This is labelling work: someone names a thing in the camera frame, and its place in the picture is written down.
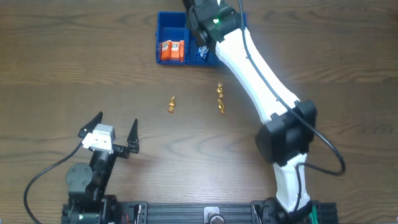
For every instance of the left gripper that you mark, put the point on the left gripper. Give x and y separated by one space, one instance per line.
121 151

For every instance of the gold candy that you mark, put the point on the gold candy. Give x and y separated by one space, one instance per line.
219 90
171 104
221 106

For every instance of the orange candy box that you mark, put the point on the orange candy box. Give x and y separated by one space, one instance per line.
182 51
175 51
165 51

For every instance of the blue candy pack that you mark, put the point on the blue candy pack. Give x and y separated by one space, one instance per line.
202 53

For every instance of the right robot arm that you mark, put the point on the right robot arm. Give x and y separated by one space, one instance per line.
248 68

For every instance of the blue tray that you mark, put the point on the blue tray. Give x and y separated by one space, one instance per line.
171 21

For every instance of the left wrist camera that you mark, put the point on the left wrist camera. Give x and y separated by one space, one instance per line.
99 138

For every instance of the mounting rail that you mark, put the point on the mounting rail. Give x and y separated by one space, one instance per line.
180 213

